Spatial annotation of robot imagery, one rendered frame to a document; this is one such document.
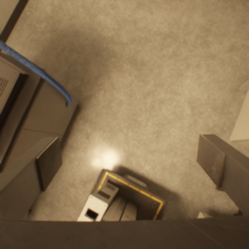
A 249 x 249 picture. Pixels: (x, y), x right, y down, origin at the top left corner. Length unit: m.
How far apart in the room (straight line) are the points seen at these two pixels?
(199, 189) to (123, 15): 1.84
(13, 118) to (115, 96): 0.93
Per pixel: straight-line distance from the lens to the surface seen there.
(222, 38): 2.08
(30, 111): 1.22
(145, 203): 1.43
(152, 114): 1.68
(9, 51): 1.00
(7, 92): 1.15
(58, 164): 0.16
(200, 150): 0.17
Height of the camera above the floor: 1.65
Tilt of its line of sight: 80 degrees down
